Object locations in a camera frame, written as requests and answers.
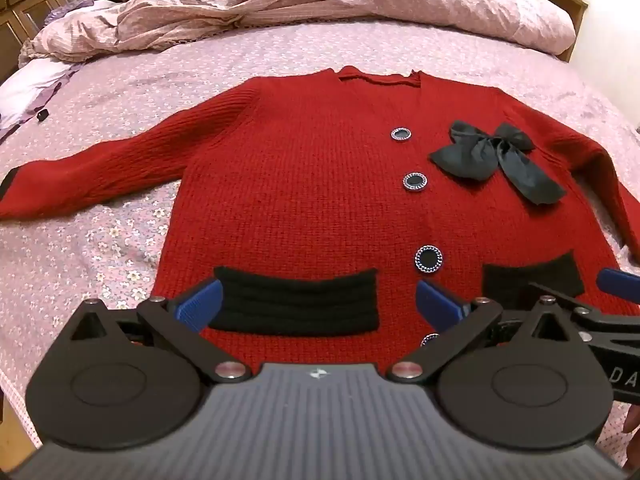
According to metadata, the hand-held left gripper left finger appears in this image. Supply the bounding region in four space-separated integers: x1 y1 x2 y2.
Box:
65 279 253 382

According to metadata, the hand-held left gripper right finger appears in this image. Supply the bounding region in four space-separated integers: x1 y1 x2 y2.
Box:
389 279 588 382

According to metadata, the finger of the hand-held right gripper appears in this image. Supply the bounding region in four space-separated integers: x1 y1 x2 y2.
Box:
529 282 608 329
595 267 640 307

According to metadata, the red knit cardigan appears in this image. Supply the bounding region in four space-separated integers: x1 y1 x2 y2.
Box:
0 66 640 377

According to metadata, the person's right hand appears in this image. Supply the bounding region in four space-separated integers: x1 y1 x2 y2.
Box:
624 402 640 467

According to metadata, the lavender ruffled pillow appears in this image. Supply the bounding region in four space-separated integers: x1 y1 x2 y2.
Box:
42 0 118 28
0 57 81 137

